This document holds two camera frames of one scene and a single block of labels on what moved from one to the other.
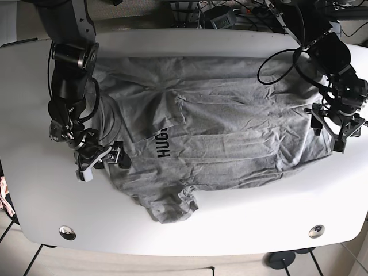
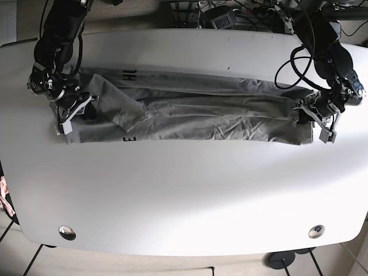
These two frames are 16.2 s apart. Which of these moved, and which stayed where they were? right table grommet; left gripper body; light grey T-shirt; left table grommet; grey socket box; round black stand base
Moved: left gripper body; light grey T-shirt
Stayed: round black stand base; left table grommet; right table grommet; grey socket box
